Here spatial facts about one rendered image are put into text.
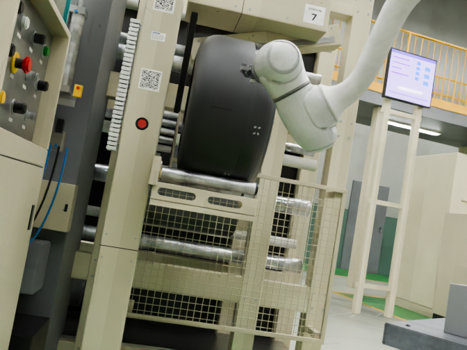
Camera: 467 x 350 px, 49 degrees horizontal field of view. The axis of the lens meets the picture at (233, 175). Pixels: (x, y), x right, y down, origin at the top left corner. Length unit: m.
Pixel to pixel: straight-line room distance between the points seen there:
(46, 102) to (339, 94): 0.90
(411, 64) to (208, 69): 4.51
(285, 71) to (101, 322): 1.10
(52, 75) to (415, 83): 4.82
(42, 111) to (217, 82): 0.55
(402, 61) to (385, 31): 4.75
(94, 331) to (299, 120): 1.06
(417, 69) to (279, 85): 4.91
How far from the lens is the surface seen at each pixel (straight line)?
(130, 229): 1.83
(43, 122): 1.68
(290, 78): 1.21
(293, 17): 2.30
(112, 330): 1.88
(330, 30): 2.48
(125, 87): 1.88
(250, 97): 1.69
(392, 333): 1.01
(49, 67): 1.71
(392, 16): 1.25
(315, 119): 1.23
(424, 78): 6.12
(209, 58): 1.74
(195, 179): 1.75
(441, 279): 6.44
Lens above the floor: 0.80
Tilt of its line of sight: 4 degrees up
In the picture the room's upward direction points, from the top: 10 degrees clockwise
